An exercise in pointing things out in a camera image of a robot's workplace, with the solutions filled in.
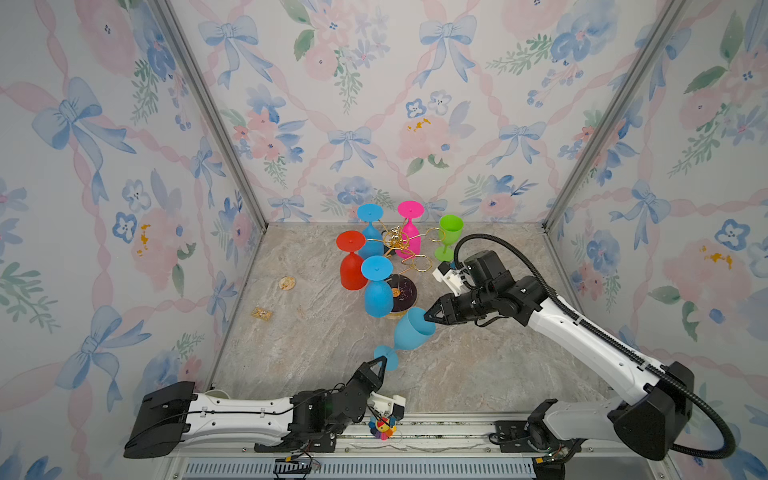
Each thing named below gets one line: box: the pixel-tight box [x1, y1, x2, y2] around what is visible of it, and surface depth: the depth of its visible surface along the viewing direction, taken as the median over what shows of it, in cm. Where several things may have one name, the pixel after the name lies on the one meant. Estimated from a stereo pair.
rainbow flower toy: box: [368, 415, 397, 441], surface depth 76 cm
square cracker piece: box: [251, 307, 273, 321], surface depth 97 cm
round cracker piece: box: [279, 276, 297, 291], surface depth 105 cm
